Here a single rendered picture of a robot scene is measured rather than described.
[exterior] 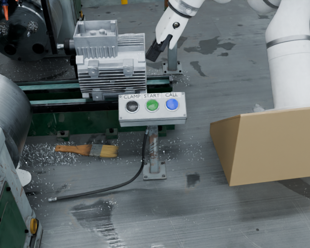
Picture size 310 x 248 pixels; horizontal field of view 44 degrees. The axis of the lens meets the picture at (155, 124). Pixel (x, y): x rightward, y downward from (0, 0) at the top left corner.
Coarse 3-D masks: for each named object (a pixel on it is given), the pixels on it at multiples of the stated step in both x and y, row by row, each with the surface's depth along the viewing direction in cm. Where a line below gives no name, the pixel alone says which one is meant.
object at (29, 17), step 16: (32, 0) 126; (0, 16) 128; (16, 16) 129; (32, 16) 129; (0, 32) 127; (16, 32) 132; (32, 32) 129; (0, 48) 137; (16, 48) 136; (32, 48) 136; (48, 48) 137
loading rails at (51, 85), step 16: (48, 80) 129; (64, 80) 129; (160, 80) 129; (32, 96) 129; (48, 96) 129; (64, 96) 129; (80, 96) 130; (32, 112) 120; (48, 112) 121; (64, 112) 121; (80, 112) 121; (96, 112) 122; (112, 112) 122; (32, 128) 125; (48, 128) 125; (64, 128) 125; (80, 128) 126; (96, 128) 126; (112, 128) 125; (128, 128) 127; (144, 128) 127; (160, 128) 124
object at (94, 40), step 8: (80, 24) 113; (88, 24) 114; (96, 24) 115; (104, 24) 115; (112, 24) 113; (80, 32) 114; (88, 32) 115; (96, 32) 112; (104, 32) 112; (112, 32) 114; (80, 40) 107; (88, 40) 107; (96, 40) 107; (104, 40) 108; (112, 40) 108; (80, 48) 109; (88, 48) 109; (96, 48) 109; (104, 48) 109; (112, 48) 109; (88, 56) 110; (96, 56) 110; (104, 56) 111; (112, 56) 111
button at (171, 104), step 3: (171, 99) 95; (174, 99) 95; (168, 102) 95; (171, 102) 95; (174, 102) 95; (177, 102) 95; (168, 105) 94; (171, 105) 94; (174, 105) 94; (177, 105) 95; (168, 108) 95; (171, 108) 94; (174, 108) 94
